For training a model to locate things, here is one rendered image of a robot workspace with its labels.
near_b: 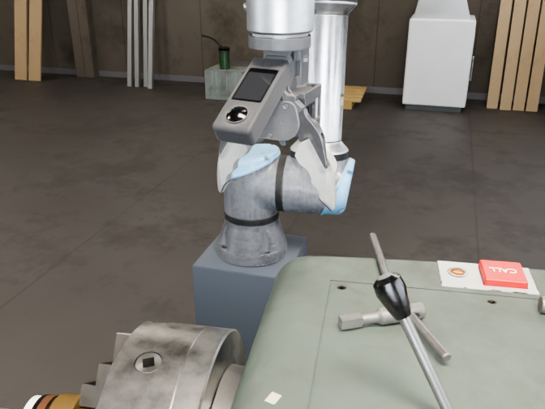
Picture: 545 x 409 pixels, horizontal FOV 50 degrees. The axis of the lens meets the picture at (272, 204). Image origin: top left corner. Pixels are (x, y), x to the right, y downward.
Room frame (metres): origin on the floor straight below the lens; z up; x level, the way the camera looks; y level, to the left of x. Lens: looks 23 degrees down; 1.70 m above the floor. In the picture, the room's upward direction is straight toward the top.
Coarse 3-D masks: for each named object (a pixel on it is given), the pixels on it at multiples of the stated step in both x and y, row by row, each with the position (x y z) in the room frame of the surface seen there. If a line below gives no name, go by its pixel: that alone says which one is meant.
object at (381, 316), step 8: (416, 304) 0.64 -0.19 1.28; (368, 312) 0.63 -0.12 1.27; (376, 312) 0.63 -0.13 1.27; (384, 312) 0.63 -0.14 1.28; (416, 312) 0.64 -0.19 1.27; (424, 312) 0.64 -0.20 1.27; (344, 320) 0.62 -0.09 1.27; (352, 320) 0.62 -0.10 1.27; (360, 320) 0.62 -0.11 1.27; (368, 320) 0.62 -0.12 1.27; (376, 320) 0.63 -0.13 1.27; (384, 320) 0.62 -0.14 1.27; (392, 320) 0.63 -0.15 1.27; (344, 328) 0.61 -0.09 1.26; (352, 328) 0.62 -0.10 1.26
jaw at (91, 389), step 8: (120, 336) 0.68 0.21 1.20; (128, 336) 0.68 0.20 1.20; (120, 344) 0.68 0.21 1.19; (104, 368) 0.66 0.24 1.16; (104, 376) 0.66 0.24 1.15; (88, 384) 0.65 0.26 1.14; (96, 384) 0.65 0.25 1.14; (88, 392) 0.65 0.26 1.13; (96, 392) 0.64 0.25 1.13; (80, 400) 0.64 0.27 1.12; (88, 400) 0.64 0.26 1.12; (96, 400) 0.64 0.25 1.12
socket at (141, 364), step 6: (144, 354) 0.60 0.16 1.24; (150, 354) 0.60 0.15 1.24; (156, 354) 0.60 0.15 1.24; (138, 360) 0.59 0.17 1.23; (144, 360) 0.59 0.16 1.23; (150, 360) 0.59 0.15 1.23; (156, 360) 0.59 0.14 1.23; (138, 366) 0.58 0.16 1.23; (144, 366) 0.59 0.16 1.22; (150, 366) 0.59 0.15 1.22; (156, 366) 0.58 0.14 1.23; (144, 372) 0.57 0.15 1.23
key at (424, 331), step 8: (376, 240) 0.85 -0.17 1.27; (376, 248) 0.82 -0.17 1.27; (376, 256) 0.80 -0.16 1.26; (384, 264) 0.77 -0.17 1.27; (384, 272) 0.74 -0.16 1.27; (416, 320) 0.62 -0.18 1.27; (416, 328) 0.61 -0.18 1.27; (424, 328) 0.60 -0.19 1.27; (424, 336) 0.59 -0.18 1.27; (432, 336) 0.58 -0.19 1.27; (432, 344) 0.57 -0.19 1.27; (440, 344) 0.56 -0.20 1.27; (440, 352) 0.55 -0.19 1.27; (448, 352) 0.55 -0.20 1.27
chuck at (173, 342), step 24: (144, 336) 0.63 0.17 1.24; (168, 336) 0.63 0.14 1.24; (192, 336) 0.63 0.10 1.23; (120, 360) 0.59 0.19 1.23; (168, 360) 0.58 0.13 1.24; (120, 384) 0.55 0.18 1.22; (144, 384) 0.55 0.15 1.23; (168, 384) 0.55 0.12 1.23; (96, 408) 0.53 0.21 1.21; (120, 408) 0.53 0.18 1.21; (144, 408) 0.53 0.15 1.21; (168, 408) 0.52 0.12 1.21
